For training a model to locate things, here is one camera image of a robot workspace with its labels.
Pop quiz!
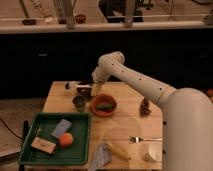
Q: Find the white handled brush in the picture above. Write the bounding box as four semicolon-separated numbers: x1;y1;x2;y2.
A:
65;82;93;89

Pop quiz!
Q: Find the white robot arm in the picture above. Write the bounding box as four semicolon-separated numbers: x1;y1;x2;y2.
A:
92;51;213;171

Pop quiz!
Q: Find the dark brown bowl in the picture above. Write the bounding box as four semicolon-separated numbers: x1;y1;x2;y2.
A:
77;80;93;99

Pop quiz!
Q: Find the orange bowl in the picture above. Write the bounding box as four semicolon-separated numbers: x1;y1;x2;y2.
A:
91;94;117;117

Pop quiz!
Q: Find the green cucumber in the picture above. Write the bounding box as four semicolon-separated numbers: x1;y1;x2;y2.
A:
96;104;115;110

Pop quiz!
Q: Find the small dark green cup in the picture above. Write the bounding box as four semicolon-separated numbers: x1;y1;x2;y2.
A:
72;96;85;112

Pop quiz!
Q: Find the grey sponge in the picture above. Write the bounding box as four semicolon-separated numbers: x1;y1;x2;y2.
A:
51;119;72;138

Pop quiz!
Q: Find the brown pine cone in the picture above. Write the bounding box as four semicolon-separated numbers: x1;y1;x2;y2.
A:
140;98;151;118

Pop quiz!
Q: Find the orange fruit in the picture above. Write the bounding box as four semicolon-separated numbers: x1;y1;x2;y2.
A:
59;133;74;148

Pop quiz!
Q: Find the silver fork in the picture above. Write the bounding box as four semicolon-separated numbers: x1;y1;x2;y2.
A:
129;136;163;143

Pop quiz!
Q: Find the yellow banana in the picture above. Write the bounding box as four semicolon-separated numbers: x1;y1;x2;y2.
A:
107;142;130;161

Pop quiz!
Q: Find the green plastic tray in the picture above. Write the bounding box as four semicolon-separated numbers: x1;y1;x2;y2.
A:
18;113;91;166

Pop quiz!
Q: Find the grey blue cloth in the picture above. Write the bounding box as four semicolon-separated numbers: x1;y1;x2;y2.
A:
88;143;111;171

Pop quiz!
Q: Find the red bowl on shelf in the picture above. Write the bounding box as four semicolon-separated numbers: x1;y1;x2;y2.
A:
75;14;86;24

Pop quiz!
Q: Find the wooden block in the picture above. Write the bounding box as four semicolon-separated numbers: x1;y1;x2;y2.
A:
31;137;56;154

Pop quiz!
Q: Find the dark red dish on shelf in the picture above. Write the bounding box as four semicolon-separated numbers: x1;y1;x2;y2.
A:
22;19;36;25

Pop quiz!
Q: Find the black cable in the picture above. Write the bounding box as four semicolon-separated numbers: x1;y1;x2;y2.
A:
0;118;24;141

